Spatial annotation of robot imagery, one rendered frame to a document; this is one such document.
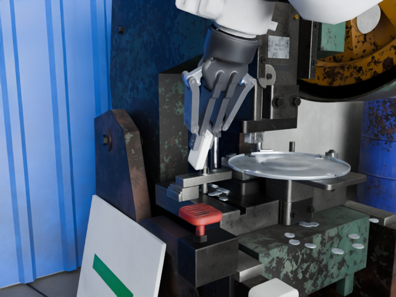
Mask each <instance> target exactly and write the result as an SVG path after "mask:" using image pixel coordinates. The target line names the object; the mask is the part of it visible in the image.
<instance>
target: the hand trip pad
mask: <svg viewBox="0 0 396 297"><path fill-rule="evenodd" d="M179 216H180V217H181V218H182V219H184V220H185V221H187V222H189V223H191V224H193V225H195V226H196V235H199V236H201V235H204V226H205V225H209V224H212V223H216V222H219V221H221V220H222V212H221V211H220V210H217V209H215V208H214V207H211V206H209V205H207V204H203V203H197V204H192V205H188V206H183V207H181V208H180V209H179Z"/></svg>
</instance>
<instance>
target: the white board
mask: <svg viewBox="0 0 396 297"><path fill-rule="evenodd" d="M165 251H166V244H165V243H164V242H163V241H162V240H160V239H159V238H157V237H156V236H155V235H153V234H152V233H150V232H149V231H148V230H146V229H145V228H143V227H142V226H140V225H139V224H137V223H136V222H135V221H133V220H131V219H130V218H129V217H127V216H126V215H124V214H123V213H121V212H120V211H119V210H117V209H116V208H115V207H113V206H112V205H110V204H108V203H107V202H106V201H104V200H103V199H101V198H100V197H98V196H97V195H93V198H92V202H91V209H90V216H89V221H88V228H87V235H86V240H85V247H84V254H83V259H82V265H81V273H80V280H79V284H78V291H77V297H157V296H158V292H159V286H160V279H161V272H162V268H163V262H164V255H165Z"/></svg>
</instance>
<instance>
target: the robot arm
mask: <svg viewBox="0 0 396 297"><path fill-rule="evenodd" d="M277 1H278V0H176V7H177V8H178V9H181V10H184V11H186V12H189V13H192V14H195V15H198V16H200V17H204V18H207V19H210V20H212V21H214V24H211V25H210V26H209V27H208V30H207V35H206V39H205V42H204V47H203V48H204V54H203V57H202V59H201V60H200V62H199V63H198V67H197V68H196V69H195V70H193V71H191V72H188V71H183V72H182V74H181V77H182V79H183V82H184V125H185V126H186V127H187V128H188V129H189V130H190V131H191V132H192V136H191V139H190V143H189V145H190V147H191V150H190V154H189V158H188V161H189V163H190V164H191V165H192V166H193V167H194V169H195V170H198V169H203V166H204V162H205V159H206V156H207V152H208V150H209V149H211V148H212V145H213V142H214V139H215V137H220V136H221V134H220V133H219V131H221V130H223V131H226V130H227V129H228V128H229V126H230V124H231V122H232V121H233V119H234V117H235V115H236V113H237V111H238V109H239V108H240V106H241V104H242V103H243V100H244V99H245V97H246V95H247V93H248V92H249V91H250V90H251V88H252V87H253V86H254V85H255V84H256V80H255V79H254V78H253V77H251V76H250V75H249V74H248V64H250V63H251V62H252V61H253V58H254V56H255V52H256V49H257V47H258V43H259V40H258V37H257V36H256V35H263V34H266V33H267V31H268V29H271V30H273V31H275V29H276V26H277V24H278V23H277V22H273V21H271V19H272V16H273V13H274V10H275V6H276V3H277ZM288 1H289V2H290V3H291V4H292V6H293V7H294V8H295V9H296V11H297V12H298V13H299V15H300V16H301V17H302V18H303V19H305V20H310V21H316V22H323V23H327V24H334V25H335V24H338V23H341V22H344V21H347V20H350V19H353V18H355V17H357V16H358V15H360V14H361V13H363V12H365V11H366V10H368V9H370V8H371V7H373V6H374V5H376V4H378V3H379V2H381V1H383V0H288ZM200 78H202V81H203V82H202V86H201V90H202V93H201V96H200V100H199V86H200V85H201V82H200ZM223 120H225V121H223Z"/></svg>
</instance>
